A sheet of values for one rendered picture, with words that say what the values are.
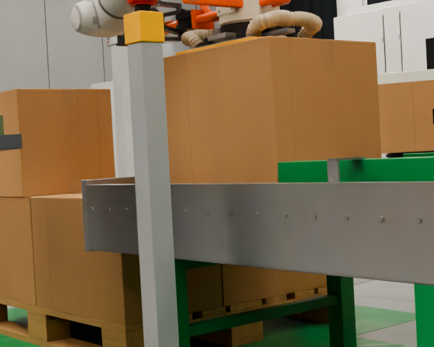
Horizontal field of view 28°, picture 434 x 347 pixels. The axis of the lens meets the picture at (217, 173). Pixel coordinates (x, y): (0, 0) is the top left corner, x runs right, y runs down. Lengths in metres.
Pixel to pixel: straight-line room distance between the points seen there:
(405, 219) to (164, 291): 0.62
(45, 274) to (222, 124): 1.13
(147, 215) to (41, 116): 1.38
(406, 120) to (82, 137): 1.75
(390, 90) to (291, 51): 2.26
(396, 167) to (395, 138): 2.61
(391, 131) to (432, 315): 2.82
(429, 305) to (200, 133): 0.94
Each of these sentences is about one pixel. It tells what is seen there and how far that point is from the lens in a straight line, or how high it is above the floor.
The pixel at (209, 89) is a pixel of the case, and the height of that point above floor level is 0.84.
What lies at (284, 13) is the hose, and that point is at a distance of 2.34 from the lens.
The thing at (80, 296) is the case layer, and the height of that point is 0.21.
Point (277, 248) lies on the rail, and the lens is 1.91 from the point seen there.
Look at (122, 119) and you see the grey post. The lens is 6.31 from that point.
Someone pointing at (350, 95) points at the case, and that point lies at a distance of 2.34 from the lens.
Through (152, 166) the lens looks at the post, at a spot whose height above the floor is 0.65.
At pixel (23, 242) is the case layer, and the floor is 0.38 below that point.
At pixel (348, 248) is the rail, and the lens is 1.76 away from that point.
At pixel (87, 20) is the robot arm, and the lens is 2.46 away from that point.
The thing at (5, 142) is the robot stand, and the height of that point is 0.73.
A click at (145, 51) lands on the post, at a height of 0.91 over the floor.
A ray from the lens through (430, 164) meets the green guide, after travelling 1.75.
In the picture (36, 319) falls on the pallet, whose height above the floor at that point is 0.10.
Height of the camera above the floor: 0.67
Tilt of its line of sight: 1 degrees down
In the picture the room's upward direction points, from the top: 3 degrees counter-clockwise
